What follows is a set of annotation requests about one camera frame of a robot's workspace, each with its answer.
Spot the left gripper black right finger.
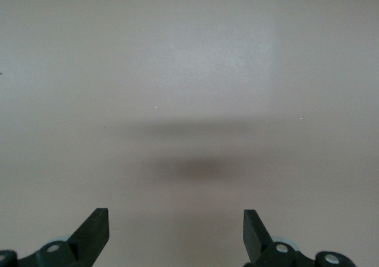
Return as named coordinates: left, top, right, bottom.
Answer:
left=242, top=209, right=356, bottom=267

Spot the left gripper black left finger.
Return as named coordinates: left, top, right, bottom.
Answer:
left=0, top=207, right=110, bottom=267

